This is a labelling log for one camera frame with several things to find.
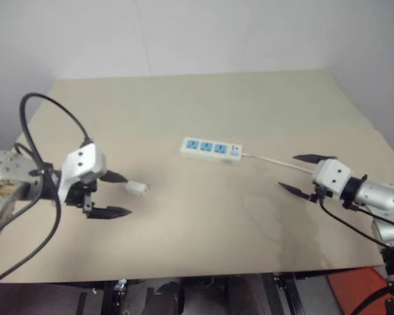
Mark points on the white plug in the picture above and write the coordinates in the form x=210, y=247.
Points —
x=137, y=188

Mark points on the orange flat panel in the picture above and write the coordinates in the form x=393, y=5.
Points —
x=356, y=290

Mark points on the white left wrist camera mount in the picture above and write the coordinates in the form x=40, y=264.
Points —
x=82, y=160

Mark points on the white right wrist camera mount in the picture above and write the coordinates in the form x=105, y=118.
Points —
x=333, y=175

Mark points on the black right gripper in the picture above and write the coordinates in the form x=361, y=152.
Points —
x=320, y=193

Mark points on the white power strip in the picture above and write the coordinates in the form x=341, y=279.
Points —
x=210, y=149

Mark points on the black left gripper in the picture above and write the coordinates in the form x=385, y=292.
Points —
x=77, y=195

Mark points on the black metal table frame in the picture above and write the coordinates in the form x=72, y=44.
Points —
x=287, y=292

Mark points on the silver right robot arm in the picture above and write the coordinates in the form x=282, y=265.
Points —
x=379, y=197

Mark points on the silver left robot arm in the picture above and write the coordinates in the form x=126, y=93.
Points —
x=10, y=174

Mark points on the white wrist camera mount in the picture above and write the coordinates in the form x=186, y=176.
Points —
x=82, y=160
x=333, y=175

